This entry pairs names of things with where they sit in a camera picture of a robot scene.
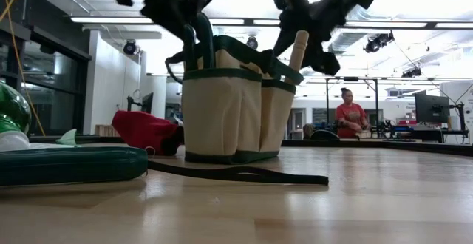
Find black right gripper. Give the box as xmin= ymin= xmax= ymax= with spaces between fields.
xmin=271 ymin=0 xmax=341 ymax=77

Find hand rake with wooden handle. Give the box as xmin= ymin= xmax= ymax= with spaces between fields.
xmin=284 ymin=30 xmax=310 ymax=86

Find green pruning shears with strap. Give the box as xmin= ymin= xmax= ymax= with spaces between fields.
xmin=0 ymin=146 xmax=329 ymax=186
xmin=164 ymin=13 xmax=216 ymax=86

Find red gardening glove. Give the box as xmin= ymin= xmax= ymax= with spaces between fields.
xmin=112 ymin=109 xmax=185 ymax=156

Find green spray bottle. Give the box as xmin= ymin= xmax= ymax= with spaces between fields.
xmin=0 ymin=81 xmax=78 ymax=152

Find black ceiling light cluster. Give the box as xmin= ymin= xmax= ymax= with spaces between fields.
xmin=363 ymin=31 xmax=395 ymax=55

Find person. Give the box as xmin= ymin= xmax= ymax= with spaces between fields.
xmin=335 ymin=87 xmax=370 ymax=140

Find small black monitor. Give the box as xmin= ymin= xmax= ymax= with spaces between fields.
xmin=140 ymin=92 xmax=154 ymax=115

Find large black monitor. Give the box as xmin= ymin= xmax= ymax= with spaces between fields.
xmin=414 ymin=90 xmax=451 ymax=124

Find wooden background crate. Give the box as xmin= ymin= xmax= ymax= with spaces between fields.
xmin=95 ymin=124 xmax=121 ymax=138

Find yellow hanging cable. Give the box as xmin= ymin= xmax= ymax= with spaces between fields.
xmin=0 ymin=0 xmax=47 ymax=138

